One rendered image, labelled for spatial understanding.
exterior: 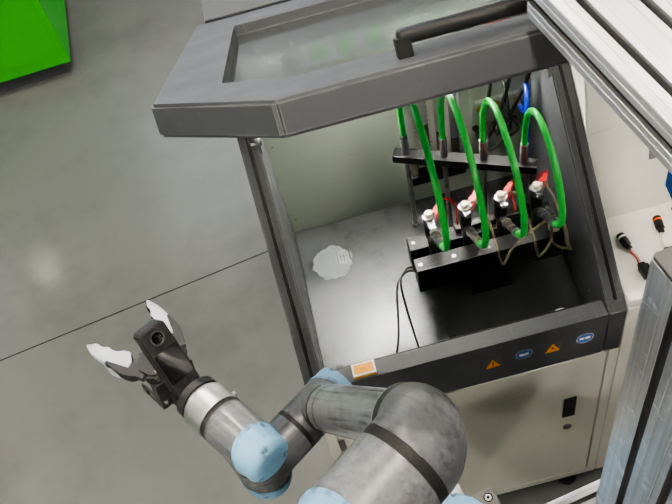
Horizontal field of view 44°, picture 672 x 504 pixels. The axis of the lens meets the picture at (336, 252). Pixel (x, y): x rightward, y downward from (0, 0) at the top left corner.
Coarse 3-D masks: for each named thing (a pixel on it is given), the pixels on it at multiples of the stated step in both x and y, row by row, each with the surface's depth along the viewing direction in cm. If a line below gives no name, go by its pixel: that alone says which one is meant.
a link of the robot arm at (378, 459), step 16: (368, 432) 91; (384, 432) 90; (352, 448) 91; (368, 448) 89; (384, 448) 88; (400, 448) 88; (336, 464) 90; (352, 464) 88; (368, 464) 87; (384, 464) 87; (400, 464) 87; (416, 464) 87; (320, 480) 90; (336, 480) 88; (352, 480) 87; (368, 480) 86; (384, 480) 86; (400, 480) 86; (416, 480) 87; (432, 480) 88; (304, 496) 90; (320, 496) 87; (336, 496) 86; (352, 496) 86; (368, 496) 86; (384, 496) 86; (400, 496) 86; (416, 496) 87; (432, 496) 88
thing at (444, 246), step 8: (416, 104) 156; (400, 112) 181; (416, 112) 154; (400, 120) 183; (416, 120) 154; (400, 128) 185; (400, 136) 188; (424, 136) 153; (424, 144) 153; (424, 152) 153; (432, 160) 152; (432, 168) 152; (432, 176) 152; (432, 184) 153; (440, 192) 153; (440, 200) 153; (440, 208) 154; (440, 216) 154; (440, 224) 156; (448, 232) 156; (448, 240) 158; (440, 248) 166; (448, 248) 160
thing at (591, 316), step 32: (544, 320) 177; (576, 320) 176; (416, 352) 178; (448, 352) 177; (480, 352) 177; (512, 352) 180; (576, 352) 186; (352, 384) 177; (384, 384) 180; (448, 384) 186
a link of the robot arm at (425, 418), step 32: (320, 384) 127; (416, 384) 98; (288, 416) 127; (320, 416) 120; (352, 416) 108; (384, 416) 92; (416, 416) 90; (448, 416) 92; (416, 448) 88; (448, 448) 89; (448, 480) 89
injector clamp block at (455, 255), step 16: (544, 208) 191; (544, 224) 193; (416, 240) 192; (512, 240) 188; (528, 240) 187; (544, 240) 187; (560, 240) 188; (416, 256) 192; (432, 256) 189; (448, 256) 188; (464, 256) 187; (480, 256) 187; (496, 256) 188; (512, 256) 189; (528, 256) 190; (544, 256) 192; (416, 272) 189; (432, 272) 188; (448, 272) 189; (464, 272) 190; (480, 272) 192; (496, 272) 193; (432, 288) 193; (480, 288) 197; (496, 288) 198
